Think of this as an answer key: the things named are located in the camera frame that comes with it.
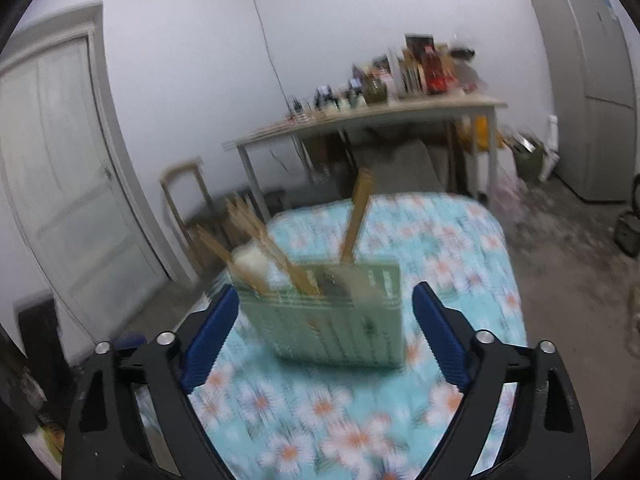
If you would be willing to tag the bundle of bamboo chopsticks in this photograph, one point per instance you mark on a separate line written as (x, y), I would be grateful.
(355, 220)

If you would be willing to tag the grey refrigerator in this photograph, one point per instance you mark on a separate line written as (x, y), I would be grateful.
(587, 85)

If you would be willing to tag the black floor box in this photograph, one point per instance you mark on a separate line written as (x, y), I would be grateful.
(37, 327)

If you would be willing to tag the white panel door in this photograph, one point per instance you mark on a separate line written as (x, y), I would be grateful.
(65, 175)

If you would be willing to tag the green container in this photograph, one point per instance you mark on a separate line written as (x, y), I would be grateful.
(530, 162)

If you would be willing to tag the wooden chair with dark seat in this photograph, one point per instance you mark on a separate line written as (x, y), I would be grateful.
(187, 195)

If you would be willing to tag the black rice cooker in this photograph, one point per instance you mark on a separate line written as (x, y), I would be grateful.
(629, 232)

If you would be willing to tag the glass jar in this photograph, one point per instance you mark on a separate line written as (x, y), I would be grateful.
(376, 91)

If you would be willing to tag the green perforated utensil holder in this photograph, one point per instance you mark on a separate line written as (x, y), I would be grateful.
(340, 325)

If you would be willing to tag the floral blue blanket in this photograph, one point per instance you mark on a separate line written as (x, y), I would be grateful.
(450, 260)

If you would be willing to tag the yellow bag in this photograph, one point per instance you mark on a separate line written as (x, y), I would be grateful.
(482, 132)

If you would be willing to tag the grey side table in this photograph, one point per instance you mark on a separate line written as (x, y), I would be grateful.
(380, 110)

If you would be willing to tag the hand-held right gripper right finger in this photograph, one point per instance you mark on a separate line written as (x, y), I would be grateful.
(440, 335)

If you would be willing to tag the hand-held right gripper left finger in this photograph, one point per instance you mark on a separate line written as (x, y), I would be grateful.
(210, 332)

